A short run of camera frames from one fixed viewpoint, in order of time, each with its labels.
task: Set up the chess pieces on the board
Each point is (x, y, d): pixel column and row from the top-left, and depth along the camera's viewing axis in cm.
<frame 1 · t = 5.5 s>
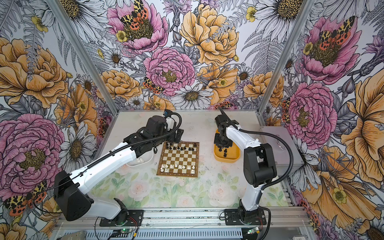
left hand: (173, 132, 79), fingers open
right hand: (220, 148, 91), fingers open
yellow plastic bin: (229, 155, 99), on the table
wooden chess board: (179, 159, 96), on the table
black chess pawn in bin: (225, 155, 98), on the table

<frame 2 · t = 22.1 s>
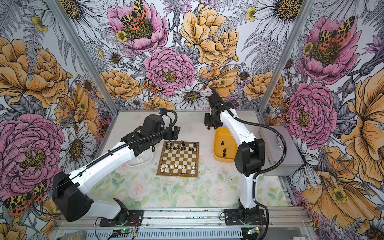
left hand: (170, 131, 80), fingers open
right hand: (208, 127, 90), fingers closed
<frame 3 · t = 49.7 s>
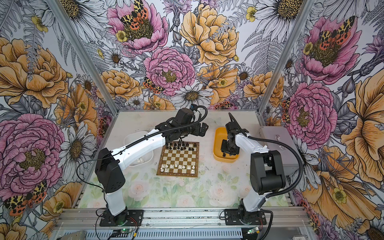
left hand: (198, 128, 82), fingers open
right hand: (225, 155, 91), fingers open
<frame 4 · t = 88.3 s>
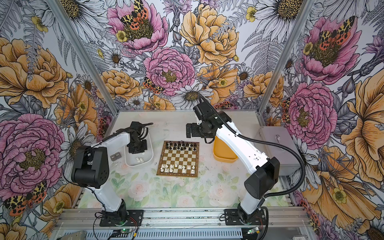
left hand: (141, 154, 94), fingers closed
right hand: (195, 138, 77), fingers open
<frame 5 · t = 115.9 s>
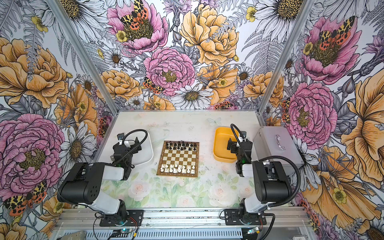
left hand: (130, 142, 93), fingers open
right hand: (237, 142, 94), fingers open
